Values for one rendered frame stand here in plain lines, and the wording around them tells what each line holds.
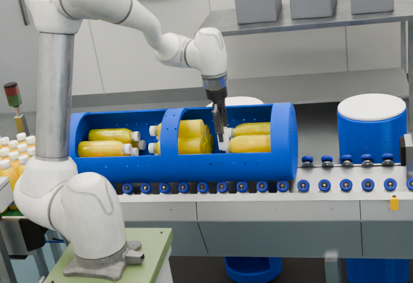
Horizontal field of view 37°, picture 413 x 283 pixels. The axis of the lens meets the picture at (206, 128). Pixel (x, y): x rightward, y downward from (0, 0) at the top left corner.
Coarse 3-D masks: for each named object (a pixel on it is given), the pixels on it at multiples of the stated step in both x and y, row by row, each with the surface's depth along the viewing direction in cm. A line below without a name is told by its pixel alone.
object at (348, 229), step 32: (192, 192) 238; (256, 192) 232; (128, 224) 244; (160, 224) 241; (192, 224) 238; (224, 224) 234; (256, 224) 231; (288, 224) 228; (320, 224) 225; (352, 224) 223; (384, 224) 220; (224, 256) 248; (256, 256) 245; (288, 256) 242; (320, 256) 239; (352, 256) 236; (384, 256) 233
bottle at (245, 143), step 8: (240, 136) 227; (248, 136) 226; (256, 136) 225; (264, 136) 224; (232, 144) 226; (240, 144) 225; (248, 144) 224; (256, 144) 223; (264, 144) 223; (240, 152) 226; (248, 152) 225
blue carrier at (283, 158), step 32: (96, 128) 260; (128, 128) 257; (288, 128) 216; (96, 160) 234; (128, 160) 231; (160, 160) 228; (192, 160) 225; (224, 160) 222; (256, 160) 219; (288, 160) 217
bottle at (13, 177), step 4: (4, 168) 244; (8, 168) 245; (12, 168) 247; (0, 172) 246; (4, 172) 245; (8, 172) 245; (12, 172) 246; (16, 172) 248; (0, 176) 246; (4, 176) 245; (8, 176) 245; (12, 176) 246; (16, 176) 247; (12, 180) 246; (16, 180) 247; (12, 184) 246; (12, 188) 247; (12, 208) 250; (16, 208) 250
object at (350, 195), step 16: (160, 192) 239; (208, 192) 234; (288, 192) 226; (304, 192) 225; (320, 192) 223; (336, 192) 222; (352, 192) 221; (368, 192) 219; (384, 192) 218; (400, 192) 217
